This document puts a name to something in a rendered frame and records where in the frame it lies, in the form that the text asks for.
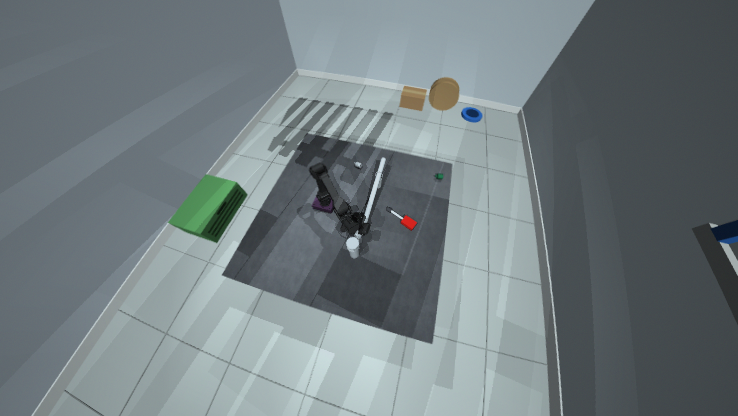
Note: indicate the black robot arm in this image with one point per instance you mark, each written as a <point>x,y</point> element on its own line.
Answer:
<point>327,192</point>

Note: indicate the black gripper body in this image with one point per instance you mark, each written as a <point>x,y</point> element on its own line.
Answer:
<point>363,228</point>

